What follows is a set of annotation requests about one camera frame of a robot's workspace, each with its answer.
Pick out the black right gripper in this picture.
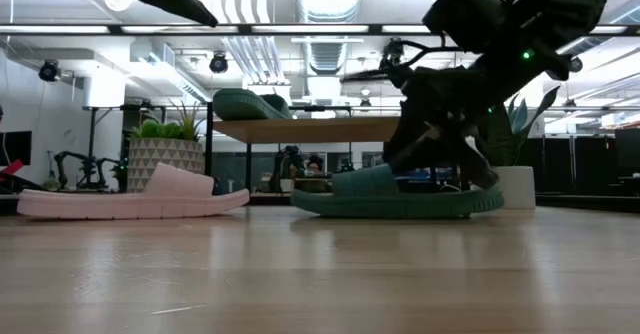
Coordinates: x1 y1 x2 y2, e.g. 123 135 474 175
384 66 501 190

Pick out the green rubber slide sandal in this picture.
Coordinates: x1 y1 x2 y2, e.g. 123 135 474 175
290 163 506 220
212 88 294 121

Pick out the pink rubber slide sandal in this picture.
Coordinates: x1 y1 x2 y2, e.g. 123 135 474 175
16 162 251 221

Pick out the wooden shelf with black legs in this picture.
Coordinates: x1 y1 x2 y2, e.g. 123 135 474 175
203 101 471 208

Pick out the snake plant in white pot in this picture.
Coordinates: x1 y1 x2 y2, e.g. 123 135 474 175
477 84 561 210

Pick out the green plant in patterned pot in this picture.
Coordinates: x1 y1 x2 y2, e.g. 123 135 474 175
125 99 206 194

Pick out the red flat object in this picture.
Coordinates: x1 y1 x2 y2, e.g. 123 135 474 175
0 159 25 184

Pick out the black wall monitor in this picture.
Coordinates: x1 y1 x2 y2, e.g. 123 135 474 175
0 130 33 167

